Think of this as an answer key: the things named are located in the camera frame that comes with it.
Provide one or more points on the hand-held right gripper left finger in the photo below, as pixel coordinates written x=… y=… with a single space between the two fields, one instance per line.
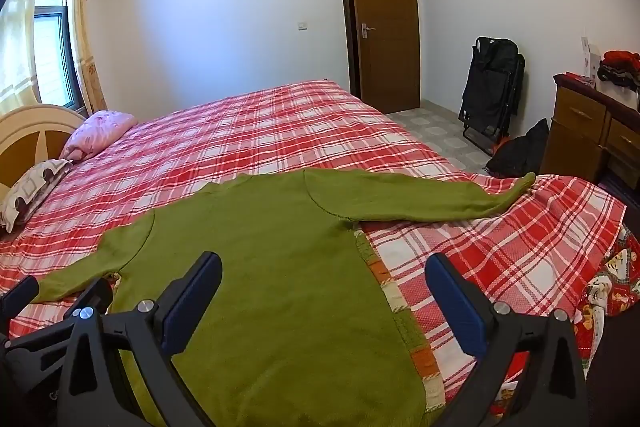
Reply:
x=192 y=302

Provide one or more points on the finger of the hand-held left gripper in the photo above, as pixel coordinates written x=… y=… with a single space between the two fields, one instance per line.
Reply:
x=102 y=292
x=20 y=297

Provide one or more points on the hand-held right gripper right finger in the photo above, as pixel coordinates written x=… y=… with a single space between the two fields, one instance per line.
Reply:
x=457 y=307

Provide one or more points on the green striped knit sweater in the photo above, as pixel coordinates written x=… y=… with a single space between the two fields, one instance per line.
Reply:
x=300 y=282

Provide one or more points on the pile of red dark clothes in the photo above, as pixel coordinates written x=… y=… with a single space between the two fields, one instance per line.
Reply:
x=617 y=67

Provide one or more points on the beige patterned pillow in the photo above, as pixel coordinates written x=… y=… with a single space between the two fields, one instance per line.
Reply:
x=30 y=192

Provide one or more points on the cream wooden headboard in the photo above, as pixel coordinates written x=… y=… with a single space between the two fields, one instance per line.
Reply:
x=30 y=142

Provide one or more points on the colourful printed blanket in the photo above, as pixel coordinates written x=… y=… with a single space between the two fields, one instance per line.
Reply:
x=610 y=277

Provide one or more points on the pink pillow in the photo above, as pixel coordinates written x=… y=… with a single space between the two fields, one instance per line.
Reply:
x=100 y=129

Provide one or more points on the black bag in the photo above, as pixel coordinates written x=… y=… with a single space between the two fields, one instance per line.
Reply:
x=520 y=154

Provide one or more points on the red plaid blanket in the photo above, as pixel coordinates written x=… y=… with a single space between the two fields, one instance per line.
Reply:
x=250 y=132

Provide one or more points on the brown wooden dresser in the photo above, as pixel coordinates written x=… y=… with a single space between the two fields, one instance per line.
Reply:
x=575 y=117

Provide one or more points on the window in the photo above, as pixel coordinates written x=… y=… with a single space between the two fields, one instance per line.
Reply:
x=52 y=57

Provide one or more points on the sheer yellow curtain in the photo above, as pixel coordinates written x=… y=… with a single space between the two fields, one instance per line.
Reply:
x=17 y=47

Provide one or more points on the yellow floral curtain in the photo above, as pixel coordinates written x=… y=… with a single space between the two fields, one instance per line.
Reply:
x=82 y=32

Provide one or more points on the white box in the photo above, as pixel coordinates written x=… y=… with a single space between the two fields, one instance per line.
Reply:
x=589 y=57

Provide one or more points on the brown wooden door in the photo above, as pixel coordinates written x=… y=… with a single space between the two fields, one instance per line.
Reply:
x=385 y=32

